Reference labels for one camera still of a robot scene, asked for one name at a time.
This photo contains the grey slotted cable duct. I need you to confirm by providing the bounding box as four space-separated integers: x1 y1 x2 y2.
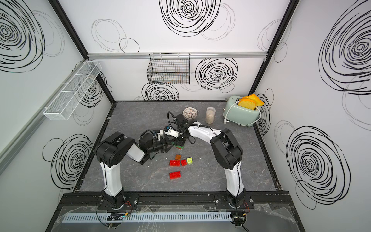
62 212 232 223

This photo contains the white wire shelf basket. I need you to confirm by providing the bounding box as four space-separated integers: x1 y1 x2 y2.
43 61 102 120

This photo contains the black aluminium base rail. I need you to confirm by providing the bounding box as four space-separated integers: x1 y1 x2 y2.
57 191 294 210

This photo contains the mint green toaster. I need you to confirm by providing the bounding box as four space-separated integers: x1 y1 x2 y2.
223 95 261 127

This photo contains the yellow toast slice back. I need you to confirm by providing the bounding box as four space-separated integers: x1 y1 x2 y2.
246 93 264 106

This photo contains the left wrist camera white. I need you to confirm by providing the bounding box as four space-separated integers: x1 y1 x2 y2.
156 130 164 141

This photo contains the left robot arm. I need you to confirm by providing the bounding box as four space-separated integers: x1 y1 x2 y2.
94 130 174 210

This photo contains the red large lego brick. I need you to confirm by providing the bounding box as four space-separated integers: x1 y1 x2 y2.
169 171 181 179

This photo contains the black wire basket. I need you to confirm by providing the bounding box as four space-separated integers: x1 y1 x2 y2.
146 53 190 84

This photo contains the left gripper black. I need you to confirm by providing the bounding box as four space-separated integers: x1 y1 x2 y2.
147 135 175 155

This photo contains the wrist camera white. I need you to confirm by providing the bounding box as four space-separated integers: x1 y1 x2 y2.
156 130 164 141
164 126 179 138

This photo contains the green lego brick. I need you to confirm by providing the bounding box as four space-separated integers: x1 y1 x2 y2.
172 142 184 148

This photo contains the translucent plastic cup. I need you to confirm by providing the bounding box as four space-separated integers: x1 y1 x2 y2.
205 107 216 124

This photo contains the yellow toast slice front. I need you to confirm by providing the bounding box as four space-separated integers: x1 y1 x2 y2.
238 98 257 110

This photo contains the white perforated bowl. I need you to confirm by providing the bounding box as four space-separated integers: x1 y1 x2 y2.
183 107 198 119

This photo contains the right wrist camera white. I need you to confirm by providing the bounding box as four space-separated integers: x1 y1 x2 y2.
164 126 179 138

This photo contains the white toaster cable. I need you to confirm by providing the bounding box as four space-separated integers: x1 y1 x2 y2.
223 100 262 127

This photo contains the yellow toast slice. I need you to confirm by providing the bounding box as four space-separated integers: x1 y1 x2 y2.
246 93 264 106
238 98 257 110

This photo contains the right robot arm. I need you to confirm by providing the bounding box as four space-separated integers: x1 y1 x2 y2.
167 111 245 208

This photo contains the red long lego brick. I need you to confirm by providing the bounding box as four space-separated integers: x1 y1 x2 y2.
169 160 181 167

